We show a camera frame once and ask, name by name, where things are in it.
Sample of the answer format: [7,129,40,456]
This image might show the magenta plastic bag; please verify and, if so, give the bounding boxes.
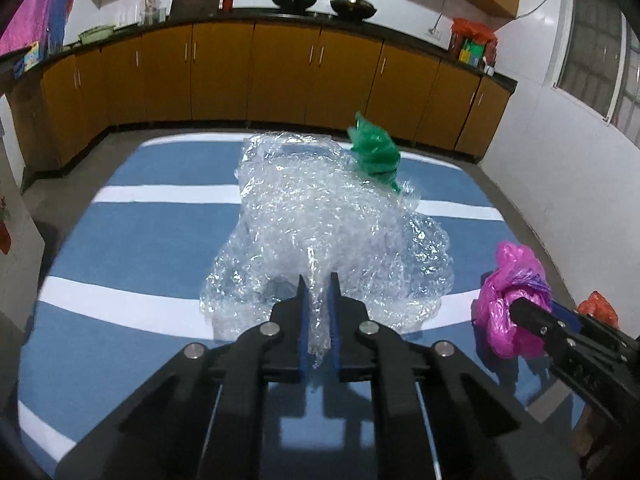
[472,240,552,360]

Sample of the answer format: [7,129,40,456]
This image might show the clear bubble wrap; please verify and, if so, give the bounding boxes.
[200,133,454,359]

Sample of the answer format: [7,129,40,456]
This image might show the green plastic bag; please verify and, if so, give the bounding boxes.
[347,112,401,193]

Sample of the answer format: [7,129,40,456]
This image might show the red lined trash bin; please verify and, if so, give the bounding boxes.
[577,290,620,330]

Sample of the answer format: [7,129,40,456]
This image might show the lower kitchen cabinets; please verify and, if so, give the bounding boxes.
[1,9,516,178]

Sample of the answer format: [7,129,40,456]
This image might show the barred window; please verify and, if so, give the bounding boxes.
[551,0,639,145]

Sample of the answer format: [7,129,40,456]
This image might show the red bag with groceries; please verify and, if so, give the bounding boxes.
[448,18,498,70]

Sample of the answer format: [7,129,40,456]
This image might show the black lidded wok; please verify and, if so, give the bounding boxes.
[330,0,378,22]

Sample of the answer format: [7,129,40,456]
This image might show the green basin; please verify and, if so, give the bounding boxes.
[79,25,115,44]

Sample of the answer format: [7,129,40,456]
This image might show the clear jar on counter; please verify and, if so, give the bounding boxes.
[140,0,166,26]

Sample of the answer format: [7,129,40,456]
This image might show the dark cutting board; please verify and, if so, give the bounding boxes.
[168,0,220,21]

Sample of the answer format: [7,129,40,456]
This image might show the red bottle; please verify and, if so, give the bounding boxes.
[221,0,234,13]

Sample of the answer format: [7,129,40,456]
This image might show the pink blue curtain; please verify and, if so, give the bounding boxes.
[1,0,74,56]

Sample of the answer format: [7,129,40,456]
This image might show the black wok with handle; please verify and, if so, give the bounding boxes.
[271,0,317,14]

